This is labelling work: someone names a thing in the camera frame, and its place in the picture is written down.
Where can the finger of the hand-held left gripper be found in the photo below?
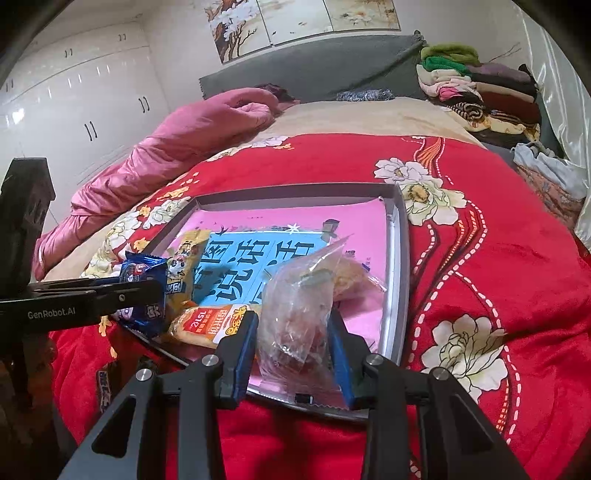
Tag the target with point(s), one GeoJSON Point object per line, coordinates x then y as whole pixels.
{"type": "Point", "coordinates": [129, 297]}

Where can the pink quilt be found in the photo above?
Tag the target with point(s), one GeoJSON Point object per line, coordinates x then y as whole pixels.
{"type": "Point", "coordinates": [184, 138]}

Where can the red floral blanket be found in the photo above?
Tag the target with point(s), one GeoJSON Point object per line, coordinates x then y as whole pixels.
{"type": "Point", "coordinates": [508, 277]}

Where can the pink picture book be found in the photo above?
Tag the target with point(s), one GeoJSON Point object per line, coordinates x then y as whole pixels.
{"type": "Point", "coordinates": [295, 226]}

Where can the orange floral cloth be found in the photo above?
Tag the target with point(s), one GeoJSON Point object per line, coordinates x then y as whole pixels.
{"type": "Point", "coordinates": [549, 207]}

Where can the blue-grey patterned pillow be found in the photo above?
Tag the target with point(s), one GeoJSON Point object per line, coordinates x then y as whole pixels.
{"type": "Point", "coordinates": [364, 95]}

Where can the floral wall painting panel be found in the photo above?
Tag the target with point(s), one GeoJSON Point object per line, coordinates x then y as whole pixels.
{"type": "Point", "coordinates": [235, 27]}
{"type": "Point", "coordinates": [360, 14]}
{"type": "Point", "coordinates": [295, 21]}

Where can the dark maroon cloth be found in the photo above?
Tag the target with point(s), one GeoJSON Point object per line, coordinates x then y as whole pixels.
{"type": "Point", "coordinates": [281, 94]}

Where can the pale blue garment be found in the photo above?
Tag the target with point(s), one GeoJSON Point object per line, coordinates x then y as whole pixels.
{"type": "Point", "coordinates": [549, 170]}

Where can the golden snack packet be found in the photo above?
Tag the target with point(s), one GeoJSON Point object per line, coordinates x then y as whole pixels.
{"type": "Point", "coordinates": [184, 267]}

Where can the clear bag of brown snacks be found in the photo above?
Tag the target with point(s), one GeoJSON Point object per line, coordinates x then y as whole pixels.
{"type": "Point", "coordinates": [295, 332]}

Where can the stack of folded clothes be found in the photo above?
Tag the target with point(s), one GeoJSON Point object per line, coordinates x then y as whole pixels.
{"type": "Point", "coordinates": [489, 87]}

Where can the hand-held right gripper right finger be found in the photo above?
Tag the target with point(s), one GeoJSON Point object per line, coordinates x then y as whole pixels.
{"type": "Point", "coordinates": [341, 364]}

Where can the blue snack packet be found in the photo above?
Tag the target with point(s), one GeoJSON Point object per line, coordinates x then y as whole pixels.
{"type": "Point", "coordinates": [143, 272]}
{"type": "Point", "coordinates": [105, 387]}

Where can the white wardrobe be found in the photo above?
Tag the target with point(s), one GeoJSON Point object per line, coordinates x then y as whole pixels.
{"type": "Point", "coordinates": [92, 92]}

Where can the white satin curtain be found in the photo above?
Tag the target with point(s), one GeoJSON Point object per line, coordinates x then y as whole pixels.
{"type": "Point", "coordinates": [568, 115]}

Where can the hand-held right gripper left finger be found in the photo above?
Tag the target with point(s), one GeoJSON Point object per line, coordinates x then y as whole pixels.
{"type": "Point", "coordinates": [247, 350]}

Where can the grey shallow box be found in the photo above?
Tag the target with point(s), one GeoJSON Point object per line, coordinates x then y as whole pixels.
{"type": "Point", "coordinates": [398, 277]}

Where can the orange snack packet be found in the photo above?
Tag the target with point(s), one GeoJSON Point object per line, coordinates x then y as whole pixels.
{"type": "Point", "coordinates": [198, 325]}

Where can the grey headboard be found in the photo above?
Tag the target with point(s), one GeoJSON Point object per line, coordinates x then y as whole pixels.
{"type": "Point", "coordinates": [323, 69]}

